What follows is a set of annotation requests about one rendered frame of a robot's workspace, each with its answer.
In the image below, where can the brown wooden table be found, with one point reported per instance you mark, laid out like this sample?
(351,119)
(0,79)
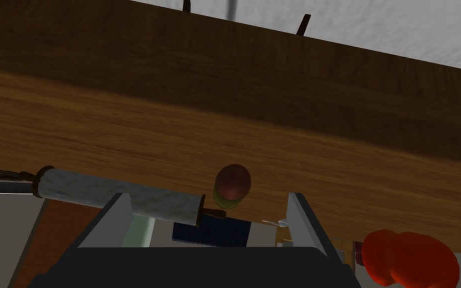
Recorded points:
(254,132)

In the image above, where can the red tomato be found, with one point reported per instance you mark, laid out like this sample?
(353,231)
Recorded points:
(408,260)

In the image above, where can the dark blue striped cloth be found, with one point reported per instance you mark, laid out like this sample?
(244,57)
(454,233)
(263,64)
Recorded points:
(222,234)

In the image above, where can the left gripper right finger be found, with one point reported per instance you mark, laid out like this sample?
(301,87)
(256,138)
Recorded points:
(300,224)

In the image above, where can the red and green apple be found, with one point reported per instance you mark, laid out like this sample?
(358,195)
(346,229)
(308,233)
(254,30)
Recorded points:
(232,184)

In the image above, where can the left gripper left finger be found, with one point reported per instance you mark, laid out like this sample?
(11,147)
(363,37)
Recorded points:
(112,224)

